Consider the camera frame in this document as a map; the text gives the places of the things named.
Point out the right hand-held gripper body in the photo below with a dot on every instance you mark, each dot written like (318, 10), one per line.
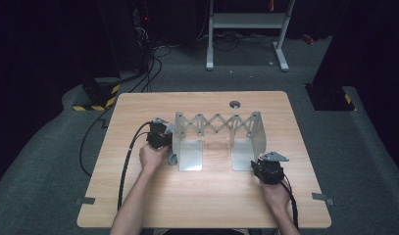
(270, 171)

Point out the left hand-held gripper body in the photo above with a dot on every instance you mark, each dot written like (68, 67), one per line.
(157, 135)

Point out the expandable metal bookend rack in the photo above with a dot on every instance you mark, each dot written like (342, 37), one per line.
(190, 153)

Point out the person's left hand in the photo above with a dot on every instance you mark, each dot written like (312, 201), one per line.
(153, 158)

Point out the person's right hand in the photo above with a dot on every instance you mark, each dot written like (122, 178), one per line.
(275, 197)

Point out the grey tape piece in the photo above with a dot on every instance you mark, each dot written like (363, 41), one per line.
(86, 200)
(321, 197)

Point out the black hazard-striped stand base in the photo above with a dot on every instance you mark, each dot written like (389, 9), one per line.
(327, 96)
(95, 94)

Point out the dark equipment rack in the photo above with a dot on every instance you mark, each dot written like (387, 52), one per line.
(141, 36)

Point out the small red object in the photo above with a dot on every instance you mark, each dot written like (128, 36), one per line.
(307, 38)

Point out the white metal stand frame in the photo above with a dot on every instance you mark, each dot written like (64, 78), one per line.
(247, 20)

